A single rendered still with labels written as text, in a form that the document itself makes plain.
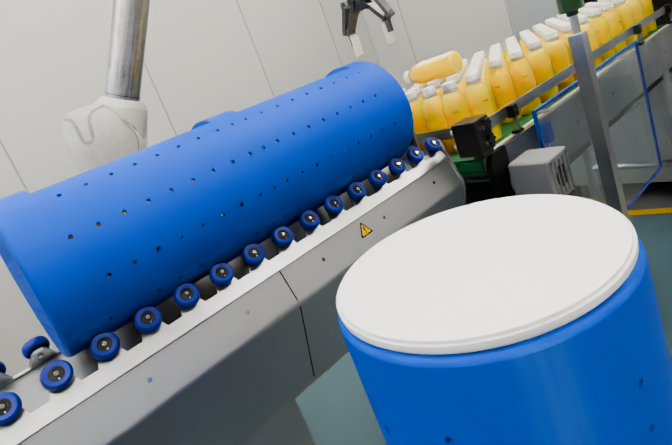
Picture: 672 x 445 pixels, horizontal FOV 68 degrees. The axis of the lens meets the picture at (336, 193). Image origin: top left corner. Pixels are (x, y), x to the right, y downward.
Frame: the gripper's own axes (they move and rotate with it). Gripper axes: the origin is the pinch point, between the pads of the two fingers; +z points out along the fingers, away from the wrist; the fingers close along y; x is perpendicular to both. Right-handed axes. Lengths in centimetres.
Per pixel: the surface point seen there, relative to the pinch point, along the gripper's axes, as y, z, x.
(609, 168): 47, 53, 25
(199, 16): -290, -76, 115
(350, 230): 22, 35, -49
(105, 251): 24, 15, -96
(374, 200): 21, 33, -39
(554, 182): 45, 45, -3
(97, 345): 20, 28, -103
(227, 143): 21, 7, -68
